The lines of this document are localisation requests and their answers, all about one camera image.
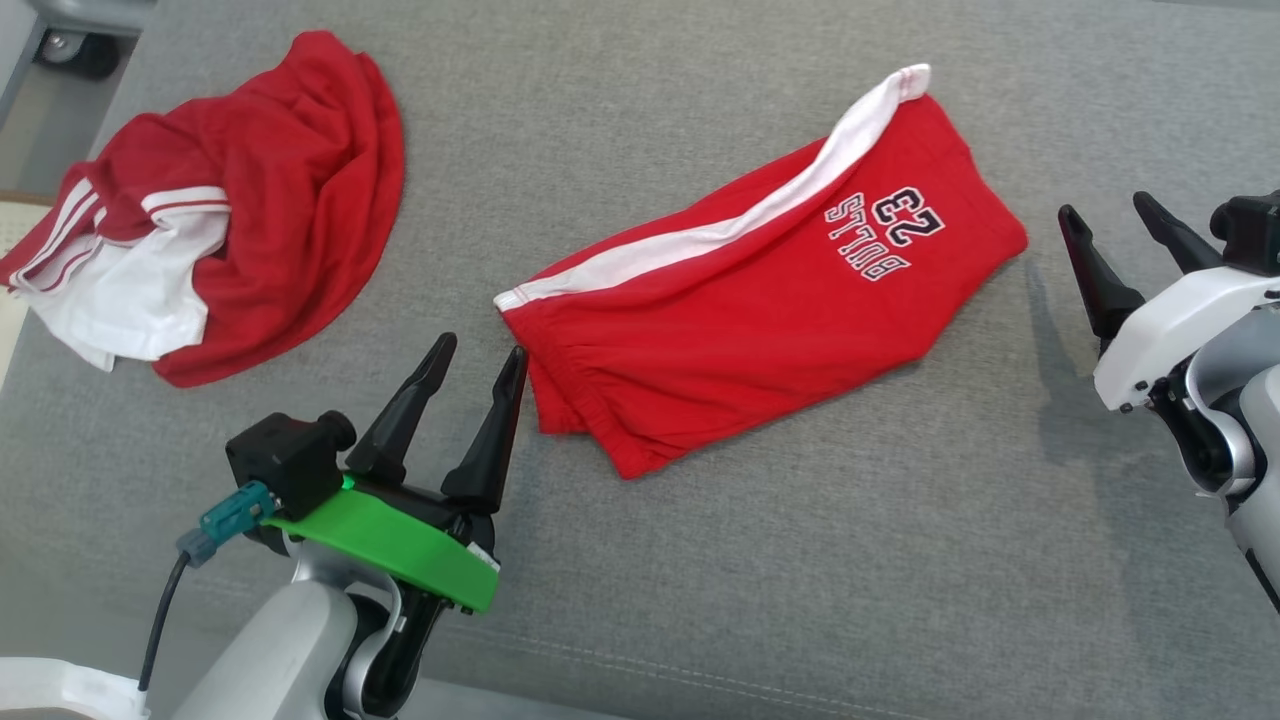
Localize grey wheeled cart base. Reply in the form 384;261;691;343
25;0;158;82

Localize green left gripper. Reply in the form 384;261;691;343
261;332;529;616

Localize white strap on left arm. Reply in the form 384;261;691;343
0;656;153;720

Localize red shorts with white stripe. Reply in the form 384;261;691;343
494;63;1030;481

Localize grey fabric sofa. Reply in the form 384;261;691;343
0;0;1280;720

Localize black cable with teal plug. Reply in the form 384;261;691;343
138;481;278;693

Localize red basketball jersey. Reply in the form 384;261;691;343
0;30;407;390

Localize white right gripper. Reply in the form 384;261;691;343
1057;191;1280;414

